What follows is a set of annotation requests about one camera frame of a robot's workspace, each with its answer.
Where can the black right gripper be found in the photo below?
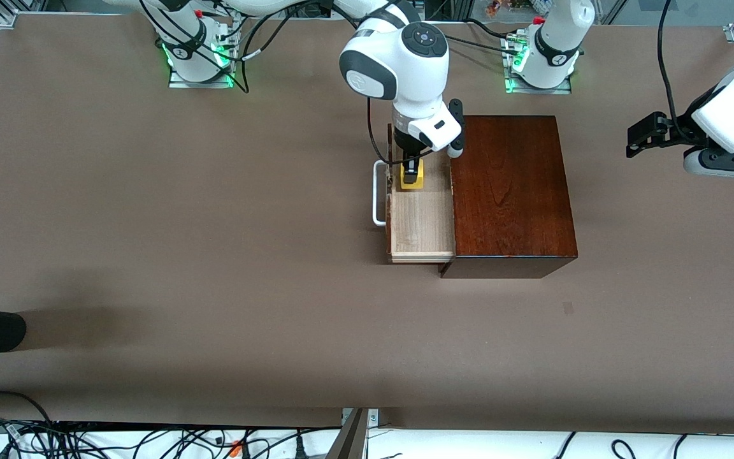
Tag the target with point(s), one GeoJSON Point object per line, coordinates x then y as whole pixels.
{"type": "Point", "coordinates": [411, 148]}

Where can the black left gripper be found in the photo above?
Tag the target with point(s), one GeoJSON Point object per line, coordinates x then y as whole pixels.
{"type": "Point", "coordinates": [677, 125]}

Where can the yellow cube block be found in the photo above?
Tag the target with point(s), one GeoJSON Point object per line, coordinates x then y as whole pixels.
{"type": "Point", "coordinates": [412, 187]}

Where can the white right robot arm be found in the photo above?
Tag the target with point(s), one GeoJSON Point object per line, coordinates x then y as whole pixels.
{"type": "Point", "coordinates": [399, 64]}

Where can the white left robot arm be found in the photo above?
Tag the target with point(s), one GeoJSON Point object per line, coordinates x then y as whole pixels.
{"type": "Point", "coordinates": [555, 44]}

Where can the dark wooden cabinet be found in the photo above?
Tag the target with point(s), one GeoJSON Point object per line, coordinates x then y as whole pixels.
{"type": "Point", "coordinates": [513, 204]}

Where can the orange plug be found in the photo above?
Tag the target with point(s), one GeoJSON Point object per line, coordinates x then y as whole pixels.
{"type": "Point", "coordinates": [236, 449]}

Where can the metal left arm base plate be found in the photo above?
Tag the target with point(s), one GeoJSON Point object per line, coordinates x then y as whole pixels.
{"type": "Point", "coordinates": [510, 86]}

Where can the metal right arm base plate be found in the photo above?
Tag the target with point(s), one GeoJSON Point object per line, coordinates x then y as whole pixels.
{"type": "Point", "coordinates": [227, 80]}

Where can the grey metal bracket beam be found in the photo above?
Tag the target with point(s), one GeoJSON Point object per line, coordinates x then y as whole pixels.
{"type": "Point", "coordinates": [351, 440]}

